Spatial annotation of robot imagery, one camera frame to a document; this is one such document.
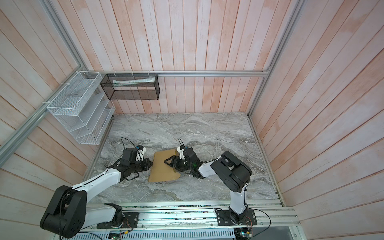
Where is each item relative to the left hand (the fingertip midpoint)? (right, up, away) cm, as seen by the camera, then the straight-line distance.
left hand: (152, 165), depth 88 cm
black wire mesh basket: (-19, +52, +16) cm, 58 cm away
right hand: (+9, +1, 0) cm, 9 cm away
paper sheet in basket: (-22, +51, +2) cm, 55 cm away
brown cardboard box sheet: (+6, -2, -6) cm, 8 cm away
